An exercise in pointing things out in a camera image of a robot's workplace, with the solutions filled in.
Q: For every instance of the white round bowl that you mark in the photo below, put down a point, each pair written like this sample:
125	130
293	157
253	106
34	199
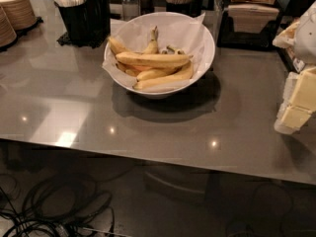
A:
204	55

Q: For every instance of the middle yellow banana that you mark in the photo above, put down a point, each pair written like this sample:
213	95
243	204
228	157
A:
155	73

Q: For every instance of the black cutlery holder box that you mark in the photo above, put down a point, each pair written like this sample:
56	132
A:
90	17

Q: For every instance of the brown napkin dispenser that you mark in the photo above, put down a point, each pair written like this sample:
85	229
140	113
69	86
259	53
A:
250	24

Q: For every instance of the top long yellow banana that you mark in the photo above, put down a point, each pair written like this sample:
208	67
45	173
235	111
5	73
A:
153	60

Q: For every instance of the upright back yellow banana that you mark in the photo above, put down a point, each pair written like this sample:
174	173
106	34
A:
152	46

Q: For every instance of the left yellow banana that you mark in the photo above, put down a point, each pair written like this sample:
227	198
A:
116	46

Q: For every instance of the white paper bowl liner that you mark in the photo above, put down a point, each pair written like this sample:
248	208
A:
177	30

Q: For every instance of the front yellow banana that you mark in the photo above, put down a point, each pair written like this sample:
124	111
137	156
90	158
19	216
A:
183	73

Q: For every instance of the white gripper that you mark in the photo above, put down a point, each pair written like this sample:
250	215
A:
306	39

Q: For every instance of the glass shaker black lid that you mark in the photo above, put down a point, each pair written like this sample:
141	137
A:
129	9

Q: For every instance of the left stack of paper plates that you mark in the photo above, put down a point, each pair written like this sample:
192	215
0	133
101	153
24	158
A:
7	33

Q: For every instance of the black mesh mat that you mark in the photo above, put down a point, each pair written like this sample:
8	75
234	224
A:
94	40

